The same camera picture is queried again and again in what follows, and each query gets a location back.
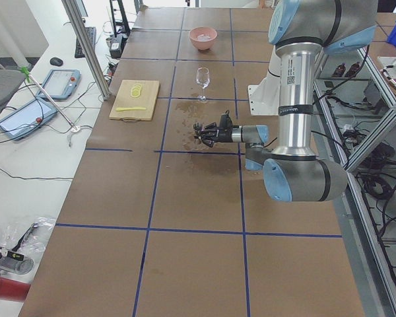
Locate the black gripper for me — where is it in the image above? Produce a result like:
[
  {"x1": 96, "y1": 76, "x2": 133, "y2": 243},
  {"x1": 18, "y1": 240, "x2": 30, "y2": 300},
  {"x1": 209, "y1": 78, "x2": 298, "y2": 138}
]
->
[{"x1": 199, "y1": 122, "x2": 233, "y2": 147}]

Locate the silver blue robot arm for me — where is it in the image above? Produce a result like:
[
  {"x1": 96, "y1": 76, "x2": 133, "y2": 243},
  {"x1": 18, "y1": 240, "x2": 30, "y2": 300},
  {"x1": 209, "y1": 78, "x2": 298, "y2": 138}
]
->
[{"x1": 194, "y1": 1, "x2": 378, "y2": 202}]

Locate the clear wine glass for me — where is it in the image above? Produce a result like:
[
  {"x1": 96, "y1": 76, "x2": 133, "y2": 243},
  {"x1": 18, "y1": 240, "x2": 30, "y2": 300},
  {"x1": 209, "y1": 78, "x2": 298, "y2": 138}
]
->
[{"x1": 195, "y1": 67, "x2": 211, "y2": 102}]

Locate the clear ice cubes pile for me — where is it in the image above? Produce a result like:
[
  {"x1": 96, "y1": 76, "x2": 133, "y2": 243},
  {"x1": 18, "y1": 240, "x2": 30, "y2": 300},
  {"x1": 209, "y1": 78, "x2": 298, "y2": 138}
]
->
[{"x1": 197, "y1": 34, "x2": 211, "y2": 42}]

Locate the yellow plastic knife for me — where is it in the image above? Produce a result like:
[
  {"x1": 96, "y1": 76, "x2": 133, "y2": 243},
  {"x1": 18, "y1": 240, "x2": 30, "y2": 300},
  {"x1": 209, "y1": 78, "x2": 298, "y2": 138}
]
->
[{"x1": 115, "y1": 106, "x2": 147, "y2": 112}]

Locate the bamboo cutting board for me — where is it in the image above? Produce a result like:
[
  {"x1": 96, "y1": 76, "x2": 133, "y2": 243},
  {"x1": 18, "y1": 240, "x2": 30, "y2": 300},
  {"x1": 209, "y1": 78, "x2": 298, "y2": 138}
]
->
[{"x1": 109, "y1": 80, "x2": 160, "y2": 121}]

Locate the pink bowl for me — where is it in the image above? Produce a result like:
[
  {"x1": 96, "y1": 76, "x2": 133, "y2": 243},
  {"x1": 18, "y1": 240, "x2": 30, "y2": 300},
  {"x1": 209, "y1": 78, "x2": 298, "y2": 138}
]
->
[{"x1": 189, "y1": 26, "x2": 218, "y2": 51}]

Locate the black power box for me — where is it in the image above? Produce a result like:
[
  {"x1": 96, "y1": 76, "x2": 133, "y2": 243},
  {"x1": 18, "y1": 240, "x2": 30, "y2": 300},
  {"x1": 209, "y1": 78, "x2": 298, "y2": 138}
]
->
[{"x1": 110, "y1": 34, "x2": 127, "y2": 59}]

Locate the blue teach pendant far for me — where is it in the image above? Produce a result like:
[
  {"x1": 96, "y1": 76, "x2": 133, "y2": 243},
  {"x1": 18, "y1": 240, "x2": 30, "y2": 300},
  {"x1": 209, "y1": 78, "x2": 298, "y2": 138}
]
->
[{"x1": 41, "y1": 69, "x2": 81, "y2": 100}]

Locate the blue teach pendant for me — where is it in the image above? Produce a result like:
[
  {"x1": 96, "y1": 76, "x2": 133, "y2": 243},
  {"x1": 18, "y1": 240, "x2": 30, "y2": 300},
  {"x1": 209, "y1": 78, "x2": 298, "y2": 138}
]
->
[
  {"x1": 41, "y1": 69, "x2": 81, "y2": 100},
  {"x1": 0, "y1": 98, "x2": 57, "y2": 141}
]

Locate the black keyboard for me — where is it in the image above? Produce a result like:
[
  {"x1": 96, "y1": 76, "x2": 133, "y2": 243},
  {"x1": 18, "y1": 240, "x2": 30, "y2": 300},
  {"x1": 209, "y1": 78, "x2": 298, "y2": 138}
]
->
[{"x1": 74, "y1": 26, "x2": 97, "y2": 59}]

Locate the black computer mouse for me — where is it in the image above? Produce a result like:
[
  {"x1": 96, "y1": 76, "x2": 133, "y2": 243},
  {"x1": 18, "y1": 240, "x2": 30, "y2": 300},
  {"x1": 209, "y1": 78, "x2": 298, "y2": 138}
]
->
[{"x1": 49, "y1": 57, "x2": 63, "y2": 67}]

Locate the blue teach pendant near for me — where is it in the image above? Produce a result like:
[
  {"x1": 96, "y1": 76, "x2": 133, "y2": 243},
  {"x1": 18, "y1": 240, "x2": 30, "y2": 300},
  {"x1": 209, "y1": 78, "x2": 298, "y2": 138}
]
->
[{"x1": 0, "y1": 98, "x2": 57, "y2": 141}]

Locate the metal rod with green tip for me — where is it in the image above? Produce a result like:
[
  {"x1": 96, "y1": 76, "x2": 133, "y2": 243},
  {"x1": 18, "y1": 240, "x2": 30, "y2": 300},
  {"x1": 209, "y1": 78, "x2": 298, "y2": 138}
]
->
[{"x1": 18, "y1": 67, "x2": 81, "y2": 133}]

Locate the clear plastic bag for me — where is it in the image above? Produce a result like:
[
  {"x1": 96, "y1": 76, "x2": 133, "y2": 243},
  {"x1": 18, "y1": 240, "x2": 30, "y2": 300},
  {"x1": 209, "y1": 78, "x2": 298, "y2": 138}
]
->
[{"x1": 0, "y1": 217, "x2": 56, "y2": 263}]

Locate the red cylinder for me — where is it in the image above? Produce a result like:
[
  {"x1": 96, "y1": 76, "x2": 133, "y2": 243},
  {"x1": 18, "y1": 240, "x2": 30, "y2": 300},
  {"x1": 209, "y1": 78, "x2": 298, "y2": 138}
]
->
[{"x1": 0, "y1": 277, "x2": 30, "y2": 302}]

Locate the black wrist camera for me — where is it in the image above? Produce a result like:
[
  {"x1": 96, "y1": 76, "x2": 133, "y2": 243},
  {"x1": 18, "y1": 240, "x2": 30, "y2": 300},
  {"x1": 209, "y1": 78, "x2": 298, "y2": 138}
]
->
[{"x1": 220, "y1": 110, "x2": 233, "y2": 130}]

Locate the aluminium frame post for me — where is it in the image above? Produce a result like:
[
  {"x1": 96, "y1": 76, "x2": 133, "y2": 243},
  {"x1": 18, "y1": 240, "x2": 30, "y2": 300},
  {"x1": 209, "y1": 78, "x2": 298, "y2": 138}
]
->
[{"x1": 61, "y1": 0, "x2": 110, "y2": 100}]

